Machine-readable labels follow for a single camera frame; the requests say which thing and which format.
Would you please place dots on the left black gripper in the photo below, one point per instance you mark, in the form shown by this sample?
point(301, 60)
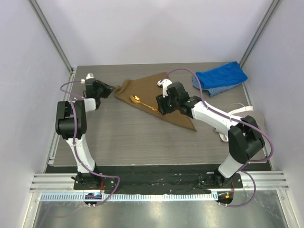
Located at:
point(109, 89)

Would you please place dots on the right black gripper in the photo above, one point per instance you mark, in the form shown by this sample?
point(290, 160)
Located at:
point(162, 107)

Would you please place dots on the brown cloth napkin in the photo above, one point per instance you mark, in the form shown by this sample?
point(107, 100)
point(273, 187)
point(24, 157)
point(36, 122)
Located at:
point(146, 89)

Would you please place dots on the gold spoon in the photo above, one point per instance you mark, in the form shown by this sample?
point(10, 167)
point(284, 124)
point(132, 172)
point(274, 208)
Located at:
point(135, 99)

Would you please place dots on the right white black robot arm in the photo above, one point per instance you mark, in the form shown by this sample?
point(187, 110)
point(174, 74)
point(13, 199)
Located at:
point(244, 137)

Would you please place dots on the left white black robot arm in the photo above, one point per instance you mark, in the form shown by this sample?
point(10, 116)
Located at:
point(71, 125)

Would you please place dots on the blue white checkered cloth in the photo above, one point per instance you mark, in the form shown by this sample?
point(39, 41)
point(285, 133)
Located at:
point(213, 91)

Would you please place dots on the grey white cap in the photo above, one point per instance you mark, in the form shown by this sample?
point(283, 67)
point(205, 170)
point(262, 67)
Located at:
point(247, 110)

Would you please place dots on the blue folded cloth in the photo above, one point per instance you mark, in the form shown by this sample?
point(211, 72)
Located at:
point(228, 74)

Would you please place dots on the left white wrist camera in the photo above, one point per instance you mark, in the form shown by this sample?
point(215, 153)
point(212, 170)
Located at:
point(88, 77)

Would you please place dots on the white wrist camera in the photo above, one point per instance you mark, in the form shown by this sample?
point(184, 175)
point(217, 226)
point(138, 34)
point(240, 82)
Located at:
point(163, 84)
point(88, 77)

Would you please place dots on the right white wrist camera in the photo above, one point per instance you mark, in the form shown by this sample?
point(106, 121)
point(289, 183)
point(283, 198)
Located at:
point(163, 84)

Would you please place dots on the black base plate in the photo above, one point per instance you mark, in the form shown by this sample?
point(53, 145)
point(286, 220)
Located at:
point(168, 179)

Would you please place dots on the left aluminium frame post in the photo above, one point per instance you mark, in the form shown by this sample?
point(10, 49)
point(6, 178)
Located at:
point(51, 35)

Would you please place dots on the aluminium frame post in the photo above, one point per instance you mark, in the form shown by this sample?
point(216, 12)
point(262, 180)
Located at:
point(274, 4)
point(51, 35)

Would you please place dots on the front aluminium rail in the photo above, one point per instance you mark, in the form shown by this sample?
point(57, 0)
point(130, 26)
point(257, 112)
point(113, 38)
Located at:
point(60, 182)

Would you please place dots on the slotted white cable duct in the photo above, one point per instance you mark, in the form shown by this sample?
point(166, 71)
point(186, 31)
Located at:
point(95, 196)

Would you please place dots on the right aluminium frame post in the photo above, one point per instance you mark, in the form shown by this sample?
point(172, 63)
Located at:
point(274, 4)

